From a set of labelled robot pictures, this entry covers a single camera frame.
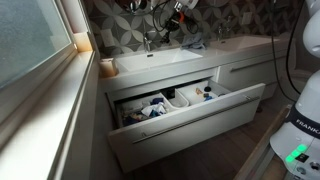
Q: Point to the grey crumpled towel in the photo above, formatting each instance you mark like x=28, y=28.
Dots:
x=194, y=41

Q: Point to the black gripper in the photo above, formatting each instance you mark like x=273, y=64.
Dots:
x=176, y=20

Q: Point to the blue scissors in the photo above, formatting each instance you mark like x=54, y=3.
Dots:
x=208, y=98

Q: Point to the round wall mirror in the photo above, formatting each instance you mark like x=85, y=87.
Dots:
x=136, y=6

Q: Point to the frosted glass window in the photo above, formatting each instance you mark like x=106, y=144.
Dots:
x=30, y=36

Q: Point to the white vanity cabinet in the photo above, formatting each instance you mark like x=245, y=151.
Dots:
x=160, y=76

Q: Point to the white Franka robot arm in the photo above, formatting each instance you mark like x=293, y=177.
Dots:
x=301, y=113

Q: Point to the white rectangular sink basin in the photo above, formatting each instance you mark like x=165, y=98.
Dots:
x=150, y=61
x=243, y=42

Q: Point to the white open vanity drawer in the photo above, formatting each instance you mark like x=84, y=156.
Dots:
x=186, y=133

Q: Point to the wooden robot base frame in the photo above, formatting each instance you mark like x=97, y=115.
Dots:
x=260, y=146

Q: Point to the pile of small toiletry bottles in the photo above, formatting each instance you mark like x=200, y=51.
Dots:
x=150, y=109

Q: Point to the chrome overflow slot cover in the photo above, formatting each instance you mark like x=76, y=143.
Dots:
x=150, y=55
x=222, y=42

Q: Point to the white closed vanity drawer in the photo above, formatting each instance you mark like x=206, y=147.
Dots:
x=253, y=75

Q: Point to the small dark brown box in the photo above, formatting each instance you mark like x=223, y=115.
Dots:
x=206, y=95

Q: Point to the white wall outlet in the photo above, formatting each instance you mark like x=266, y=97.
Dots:
x=107, y=37
x=246, y=18

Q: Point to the chrome faucet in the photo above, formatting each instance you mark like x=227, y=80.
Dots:
x=147, y=41
x=223, y=28

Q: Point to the white window sill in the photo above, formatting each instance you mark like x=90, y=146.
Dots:
x=43, y=133

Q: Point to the small black round cap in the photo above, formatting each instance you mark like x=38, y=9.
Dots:
x=207, y=88

